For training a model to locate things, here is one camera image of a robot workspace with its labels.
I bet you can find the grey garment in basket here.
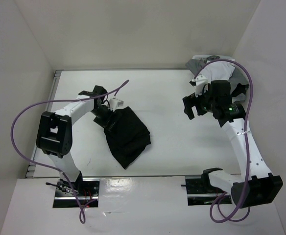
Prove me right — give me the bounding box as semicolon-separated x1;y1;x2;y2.
185;55;250;101

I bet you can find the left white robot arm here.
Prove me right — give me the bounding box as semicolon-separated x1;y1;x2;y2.
36;86;123;196

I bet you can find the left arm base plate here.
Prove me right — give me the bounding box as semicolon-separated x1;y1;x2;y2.
46;178;100;208

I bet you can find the black pleated skirt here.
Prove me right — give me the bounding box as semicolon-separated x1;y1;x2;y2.
104;107;151;169

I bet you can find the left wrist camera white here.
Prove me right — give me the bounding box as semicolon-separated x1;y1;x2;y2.
109;97;124;111

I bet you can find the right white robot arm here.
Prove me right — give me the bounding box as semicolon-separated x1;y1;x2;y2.
182;80;283;208

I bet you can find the white laundry basket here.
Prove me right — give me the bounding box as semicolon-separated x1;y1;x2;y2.
191;54;246;103

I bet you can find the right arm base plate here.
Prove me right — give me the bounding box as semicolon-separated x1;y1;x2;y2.
181;176;223;206

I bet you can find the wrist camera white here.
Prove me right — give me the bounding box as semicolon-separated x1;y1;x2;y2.
189;75;209;97
109;97;124;111

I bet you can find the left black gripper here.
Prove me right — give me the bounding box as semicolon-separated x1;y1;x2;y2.
91;105;122;135

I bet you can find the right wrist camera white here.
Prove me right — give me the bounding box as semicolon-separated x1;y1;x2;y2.
189;75;209;97

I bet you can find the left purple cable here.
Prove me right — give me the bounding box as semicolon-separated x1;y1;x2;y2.
10;79;130;224

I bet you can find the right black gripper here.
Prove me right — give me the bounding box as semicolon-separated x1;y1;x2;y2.
183;83;217;119

